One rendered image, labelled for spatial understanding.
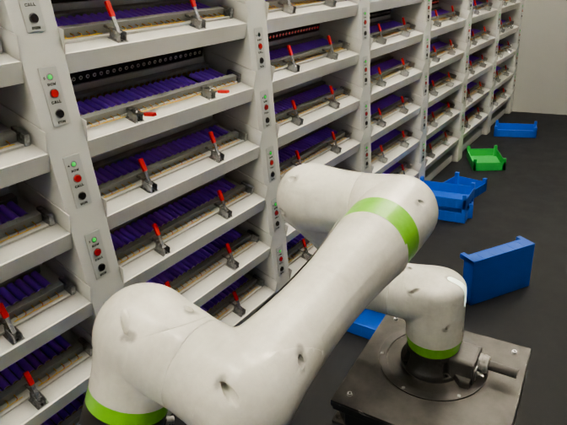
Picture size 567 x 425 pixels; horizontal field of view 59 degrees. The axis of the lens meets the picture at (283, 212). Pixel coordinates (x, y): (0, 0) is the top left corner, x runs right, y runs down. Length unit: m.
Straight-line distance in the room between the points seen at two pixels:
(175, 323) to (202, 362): 0.05
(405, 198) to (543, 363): 1.27
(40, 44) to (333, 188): 0.67
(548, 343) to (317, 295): 1.53
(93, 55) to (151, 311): 0.81
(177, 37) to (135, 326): 0.98
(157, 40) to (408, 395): 1.04
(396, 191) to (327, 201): 0.12
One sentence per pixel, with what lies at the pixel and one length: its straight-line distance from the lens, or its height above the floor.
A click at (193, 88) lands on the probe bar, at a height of 0.97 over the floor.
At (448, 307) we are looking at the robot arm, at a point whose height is 0.56.
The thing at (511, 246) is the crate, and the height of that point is 0.20.
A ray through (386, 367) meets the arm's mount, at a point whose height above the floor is 0.36.
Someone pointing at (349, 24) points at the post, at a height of 1.05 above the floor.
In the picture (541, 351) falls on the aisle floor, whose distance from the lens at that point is 1.99.
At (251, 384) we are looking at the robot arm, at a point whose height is 0.90.
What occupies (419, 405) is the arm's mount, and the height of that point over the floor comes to 0.35.
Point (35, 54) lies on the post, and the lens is 1.16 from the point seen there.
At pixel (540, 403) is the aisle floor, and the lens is 1.80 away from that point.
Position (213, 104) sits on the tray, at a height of 0.92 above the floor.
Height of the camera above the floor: 1.22
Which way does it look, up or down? 25 degrees down
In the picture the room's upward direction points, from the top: 5 degrees counter-clockwise
